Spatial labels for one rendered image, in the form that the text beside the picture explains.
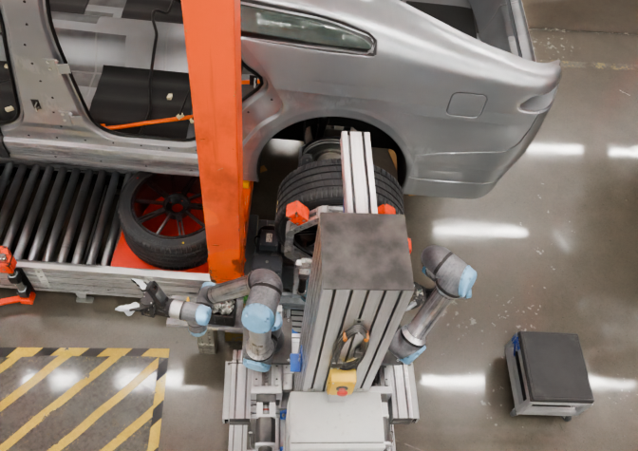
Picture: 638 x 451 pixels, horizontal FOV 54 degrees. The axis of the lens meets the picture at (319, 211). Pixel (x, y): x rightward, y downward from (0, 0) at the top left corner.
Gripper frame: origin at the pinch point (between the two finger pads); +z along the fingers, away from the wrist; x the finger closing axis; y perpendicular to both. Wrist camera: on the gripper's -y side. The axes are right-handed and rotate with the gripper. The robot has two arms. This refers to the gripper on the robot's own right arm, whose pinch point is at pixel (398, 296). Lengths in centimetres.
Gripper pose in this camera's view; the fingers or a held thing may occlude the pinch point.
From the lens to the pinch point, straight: 312.8
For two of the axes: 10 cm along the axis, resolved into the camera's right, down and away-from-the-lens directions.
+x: 0.7, 9.8, -1.7
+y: -3.0, -1.4, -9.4
